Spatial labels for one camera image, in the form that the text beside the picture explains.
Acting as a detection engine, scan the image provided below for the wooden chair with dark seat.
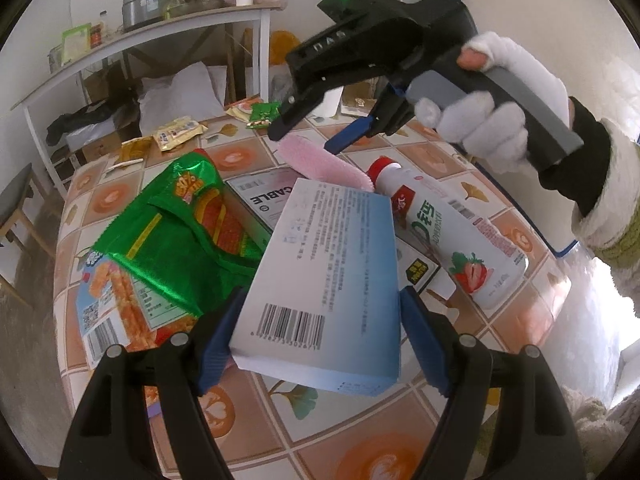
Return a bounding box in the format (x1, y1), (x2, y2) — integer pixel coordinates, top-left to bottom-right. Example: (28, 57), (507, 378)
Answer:
(0, 162), (57, 311)

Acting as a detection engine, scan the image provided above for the white cable box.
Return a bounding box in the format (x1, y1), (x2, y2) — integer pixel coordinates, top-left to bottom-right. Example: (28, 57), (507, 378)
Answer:
(225, 169), (301, 234)

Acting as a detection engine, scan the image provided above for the grey shelf table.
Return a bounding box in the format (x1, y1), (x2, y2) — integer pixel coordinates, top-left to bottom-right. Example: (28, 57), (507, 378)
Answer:
(11, 2), (282, 197)

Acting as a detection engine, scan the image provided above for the person's right hand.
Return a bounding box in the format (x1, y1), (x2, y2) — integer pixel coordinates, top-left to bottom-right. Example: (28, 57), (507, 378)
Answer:
(415, 32), (571, 161)

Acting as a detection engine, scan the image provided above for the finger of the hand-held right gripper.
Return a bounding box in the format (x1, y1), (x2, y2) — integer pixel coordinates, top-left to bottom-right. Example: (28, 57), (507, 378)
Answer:
(324, 87), (416, 153)
(267, 82), (346, 141)

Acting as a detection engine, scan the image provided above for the orange yellow snack packet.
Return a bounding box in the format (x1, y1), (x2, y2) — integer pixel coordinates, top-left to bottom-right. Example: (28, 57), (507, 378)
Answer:
(225, 100), (257, 122)

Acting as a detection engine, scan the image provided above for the metal rice cooker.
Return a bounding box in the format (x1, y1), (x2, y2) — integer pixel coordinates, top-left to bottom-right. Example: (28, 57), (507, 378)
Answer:
(121, 0), (190, 31)

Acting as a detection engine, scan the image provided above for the white pillow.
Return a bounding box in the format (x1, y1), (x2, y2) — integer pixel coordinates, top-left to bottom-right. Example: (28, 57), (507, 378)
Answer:
(139, 62), (227, 132)

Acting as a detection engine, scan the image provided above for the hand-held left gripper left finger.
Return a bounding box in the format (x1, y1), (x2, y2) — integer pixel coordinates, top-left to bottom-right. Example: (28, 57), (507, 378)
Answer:
(57, 287), (251, 480)

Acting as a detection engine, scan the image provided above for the person's right forearm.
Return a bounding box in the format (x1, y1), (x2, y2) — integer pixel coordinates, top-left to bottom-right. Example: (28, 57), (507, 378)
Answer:
(537, 97), (640, 318)

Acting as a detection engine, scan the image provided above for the small green snack packet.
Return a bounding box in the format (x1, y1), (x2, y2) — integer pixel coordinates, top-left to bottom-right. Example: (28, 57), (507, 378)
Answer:
(246, 102), (282, 130)

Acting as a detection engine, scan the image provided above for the pink sponge cloth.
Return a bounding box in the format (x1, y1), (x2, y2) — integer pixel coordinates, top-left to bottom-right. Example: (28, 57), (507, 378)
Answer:
(277, 132), (376, 193)

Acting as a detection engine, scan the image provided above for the large green snack bag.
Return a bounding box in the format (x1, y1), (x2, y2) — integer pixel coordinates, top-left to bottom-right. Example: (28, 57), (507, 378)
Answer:
(75, 149), (273, 368)

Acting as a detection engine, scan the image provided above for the dark cloth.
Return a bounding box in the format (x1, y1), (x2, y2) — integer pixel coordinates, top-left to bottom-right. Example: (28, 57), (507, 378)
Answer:
(47, 102), (127, 144)

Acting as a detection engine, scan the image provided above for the gold and white flat packet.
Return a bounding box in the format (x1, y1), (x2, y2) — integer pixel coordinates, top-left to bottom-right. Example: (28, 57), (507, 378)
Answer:
(341, 85), (377, 113)

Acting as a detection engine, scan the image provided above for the white paper cup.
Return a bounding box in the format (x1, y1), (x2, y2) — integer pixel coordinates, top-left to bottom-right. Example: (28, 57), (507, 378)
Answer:
(320, 87), (344, 119)

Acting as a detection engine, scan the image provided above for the yellow plastic bag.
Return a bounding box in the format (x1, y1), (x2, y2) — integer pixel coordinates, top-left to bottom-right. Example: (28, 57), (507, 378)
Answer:
(270, 31), (302, 67)

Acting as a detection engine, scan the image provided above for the white blue cardboard box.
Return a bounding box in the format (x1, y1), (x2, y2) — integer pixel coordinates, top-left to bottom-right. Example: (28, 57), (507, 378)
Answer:
(228, 177), (402, 397)

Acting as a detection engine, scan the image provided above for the brown cardboard box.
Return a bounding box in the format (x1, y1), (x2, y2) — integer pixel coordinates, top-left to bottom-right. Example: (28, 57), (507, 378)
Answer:
(65, 127), (125, 165)

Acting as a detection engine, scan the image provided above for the white mattress with blue edge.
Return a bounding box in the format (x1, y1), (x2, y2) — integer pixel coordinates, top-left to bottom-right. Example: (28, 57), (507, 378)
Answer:
(462, 0), (640, 257)

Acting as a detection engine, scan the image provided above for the white fluffy robe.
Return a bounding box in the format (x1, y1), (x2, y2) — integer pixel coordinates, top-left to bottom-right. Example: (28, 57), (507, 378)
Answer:
(560, 385), (640, 480)

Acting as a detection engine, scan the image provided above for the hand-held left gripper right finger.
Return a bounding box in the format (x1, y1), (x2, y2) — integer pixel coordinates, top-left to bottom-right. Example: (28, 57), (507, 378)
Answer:
(397, 285), (586, 480)

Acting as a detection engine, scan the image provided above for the strawberry yoghurt bottle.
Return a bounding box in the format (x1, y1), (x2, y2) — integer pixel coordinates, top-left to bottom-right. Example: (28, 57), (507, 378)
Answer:
(367, 156), (531, 310)

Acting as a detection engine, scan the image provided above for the small gold packet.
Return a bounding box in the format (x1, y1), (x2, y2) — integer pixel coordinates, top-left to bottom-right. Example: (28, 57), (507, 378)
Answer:
(121, 137), (153, 162)

